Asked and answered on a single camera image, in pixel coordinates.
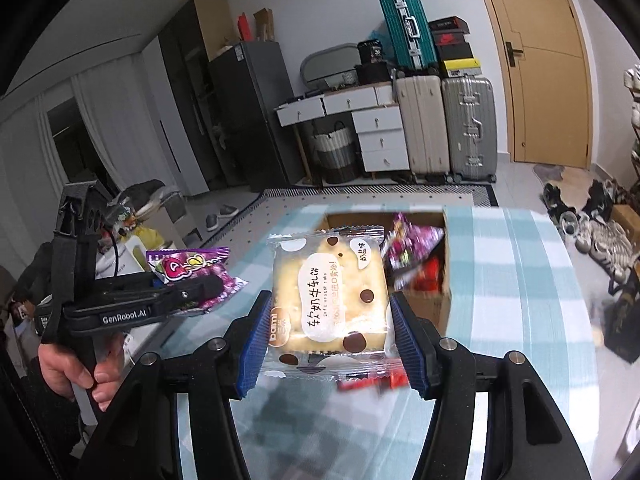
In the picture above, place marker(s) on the black bag white print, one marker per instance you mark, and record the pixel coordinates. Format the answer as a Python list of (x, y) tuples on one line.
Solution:
[(372, 52)]

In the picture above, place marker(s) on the grey slipper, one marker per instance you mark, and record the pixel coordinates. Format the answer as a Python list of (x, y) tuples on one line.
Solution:
[(212, 221), (229, 210)]

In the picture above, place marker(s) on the purple candy packet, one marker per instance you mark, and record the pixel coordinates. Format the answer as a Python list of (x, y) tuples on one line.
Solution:
[(180, 267)]

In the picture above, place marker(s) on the patterned floor rug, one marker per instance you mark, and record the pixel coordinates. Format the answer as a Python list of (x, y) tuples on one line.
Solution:
[(375, 194)]

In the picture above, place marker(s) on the person's left hand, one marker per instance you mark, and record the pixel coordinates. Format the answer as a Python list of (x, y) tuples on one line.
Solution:
[(62, 370)]

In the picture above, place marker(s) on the striped laundry basket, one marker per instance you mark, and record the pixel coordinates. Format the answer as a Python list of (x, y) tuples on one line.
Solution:
[(332, 155)]

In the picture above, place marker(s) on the dark wardrobe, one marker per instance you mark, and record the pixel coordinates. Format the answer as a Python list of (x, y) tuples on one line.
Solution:
[(185, 100)]

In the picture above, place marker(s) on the teal suitcase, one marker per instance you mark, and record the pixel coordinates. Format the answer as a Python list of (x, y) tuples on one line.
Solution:
[(407, 30)]

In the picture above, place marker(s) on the grey door mat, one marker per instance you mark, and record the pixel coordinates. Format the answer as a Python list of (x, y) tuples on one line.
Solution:
[(552, 172)]

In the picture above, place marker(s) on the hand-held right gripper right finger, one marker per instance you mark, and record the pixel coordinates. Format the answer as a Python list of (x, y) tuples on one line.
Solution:
[(407, 350)]

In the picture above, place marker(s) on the white drawer dresser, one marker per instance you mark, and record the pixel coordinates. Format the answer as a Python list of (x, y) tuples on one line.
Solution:
[(380, 135)]

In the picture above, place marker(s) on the beige suitcase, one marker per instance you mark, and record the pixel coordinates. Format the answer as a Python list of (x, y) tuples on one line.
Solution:
[(422, 130)]

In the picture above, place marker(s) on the black shoe box red logo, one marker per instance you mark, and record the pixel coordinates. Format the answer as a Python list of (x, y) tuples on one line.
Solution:
[(451, 39)]

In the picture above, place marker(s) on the large red snack packet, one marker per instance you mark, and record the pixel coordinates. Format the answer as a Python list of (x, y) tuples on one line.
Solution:
[(425, 275)]

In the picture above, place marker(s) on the pile of scattered shoes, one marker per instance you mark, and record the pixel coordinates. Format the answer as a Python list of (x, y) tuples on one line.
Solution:
[(595, 230)]

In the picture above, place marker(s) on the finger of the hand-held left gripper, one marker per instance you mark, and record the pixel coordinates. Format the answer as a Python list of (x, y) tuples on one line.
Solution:
[(200, 290)]

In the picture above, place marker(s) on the grey arched mirror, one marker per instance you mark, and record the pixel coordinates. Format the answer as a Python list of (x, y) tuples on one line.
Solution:
[(325, 62)]

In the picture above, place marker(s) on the brown cardboard box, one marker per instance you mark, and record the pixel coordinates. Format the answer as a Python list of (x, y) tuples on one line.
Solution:
[(430, 310)]

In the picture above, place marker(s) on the cream cake packet brown dots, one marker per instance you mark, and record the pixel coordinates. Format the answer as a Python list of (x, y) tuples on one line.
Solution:
[(330, 300)]

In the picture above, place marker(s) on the golden shoe rack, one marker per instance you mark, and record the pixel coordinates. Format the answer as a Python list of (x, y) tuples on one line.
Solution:
[(634, 120)]

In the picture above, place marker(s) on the silver suitcase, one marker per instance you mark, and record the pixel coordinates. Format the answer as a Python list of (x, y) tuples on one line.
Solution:
[(470, 130)]

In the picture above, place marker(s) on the red cookie packet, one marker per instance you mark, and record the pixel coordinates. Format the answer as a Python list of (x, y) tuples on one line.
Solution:
[(370, 383)]

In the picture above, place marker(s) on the wooden door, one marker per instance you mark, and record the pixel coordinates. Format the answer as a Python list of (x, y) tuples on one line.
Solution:
[(545, 60)]

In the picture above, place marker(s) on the tall cardboard box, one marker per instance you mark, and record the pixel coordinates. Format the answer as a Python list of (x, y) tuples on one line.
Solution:
[(215, 25)]

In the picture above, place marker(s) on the yellow black shoe box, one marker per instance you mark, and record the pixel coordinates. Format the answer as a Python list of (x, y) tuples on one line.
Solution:
[(461, 67)]

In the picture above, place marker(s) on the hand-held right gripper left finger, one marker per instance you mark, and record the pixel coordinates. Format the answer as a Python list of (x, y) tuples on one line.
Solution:
[(252, 355)]

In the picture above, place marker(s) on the purple striped snack packet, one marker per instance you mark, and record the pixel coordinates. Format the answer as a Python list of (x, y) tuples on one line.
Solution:
[(407, 245)]

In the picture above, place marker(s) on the plain black storage box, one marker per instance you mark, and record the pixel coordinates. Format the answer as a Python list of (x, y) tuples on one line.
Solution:
[(374, 75)]

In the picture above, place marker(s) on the dark grey refrigerator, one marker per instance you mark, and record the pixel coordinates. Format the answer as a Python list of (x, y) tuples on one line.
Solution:
[(250, 110)]

